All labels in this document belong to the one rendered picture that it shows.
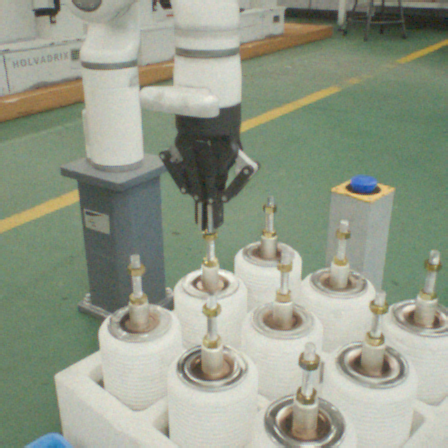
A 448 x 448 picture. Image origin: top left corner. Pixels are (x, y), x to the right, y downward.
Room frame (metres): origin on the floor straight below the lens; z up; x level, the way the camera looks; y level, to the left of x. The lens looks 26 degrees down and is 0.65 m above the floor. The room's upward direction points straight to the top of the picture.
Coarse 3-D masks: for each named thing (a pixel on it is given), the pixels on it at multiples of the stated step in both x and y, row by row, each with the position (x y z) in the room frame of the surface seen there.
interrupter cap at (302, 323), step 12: (252, 312) 0.59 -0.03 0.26; (264, 312) 0.59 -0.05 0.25; (300, 312) 0.59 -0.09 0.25; (252, 324) 0.57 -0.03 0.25; (264, 324) 0.57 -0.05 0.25; (300, 324) 0.57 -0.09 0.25; (312, 324) 0.57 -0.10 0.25; (276, 336) 0.54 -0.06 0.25; (288, 336) 0.54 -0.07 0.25; (300, 336) 0.55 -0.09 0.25
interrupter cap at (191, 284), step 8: (192, 272) 0.69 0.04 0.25; (200, 272) 0.69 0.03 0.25; (224, 272) 0.69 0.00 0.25; (184, 280) 0.67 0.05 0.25; (192, 280) 0.67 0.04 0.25; (200, 280) 0.67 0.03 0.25; (224, 280) 0.67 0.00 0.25; (232, 280) 0.67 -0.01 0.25; (184, 288) 0.65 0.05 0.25; (192, 288) 0.65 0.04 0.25; (200, 288) 0.65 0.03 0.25; (224, 288) 0.65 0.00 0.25; (232, 288) 0.65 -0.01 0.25; (192, 296) 0.63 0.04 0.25; (200, 296) 0.63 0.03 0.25; (224, 296) 0.63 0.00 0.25
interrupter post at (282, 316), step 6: (276, 300) 0.58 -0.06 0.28; (276, 306) 0.57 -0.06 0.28; (282, 306) 0.57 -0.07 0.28; (288, 306) 0.57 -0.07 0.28; (276, 312) 0.57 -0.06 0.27; (282, 312) 0.57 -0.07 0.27; (288, 312) 0.57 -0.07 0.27; (276, 318) 0.57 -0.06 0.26; (282, 318) 0.57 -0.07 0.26; (288, 318) 0.57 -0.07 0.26; (276, 324) 0.57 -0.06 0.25; (282, 324) 0.57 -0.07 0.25; (288, 324) 0.57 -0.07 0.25
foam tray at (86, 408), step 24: (96, 360) 0.60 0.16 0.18; (72, 384) 0.55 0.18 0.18; (96, 384) 0.55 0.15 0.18; (72, 408) 0.55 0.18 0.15; (96, 408) 0.51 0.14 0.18; (120, 408) 0.51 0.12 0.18; (432, 408) 0.51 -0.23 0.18; (72, 432) 0.55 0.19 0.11; (96, 432) 0.52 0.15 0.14; (120, 432) 0.48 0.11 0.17; (144, 432) 0.48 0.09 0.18; (168, 432) 0.51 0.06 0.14; (432, 432) 0.48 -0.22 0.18
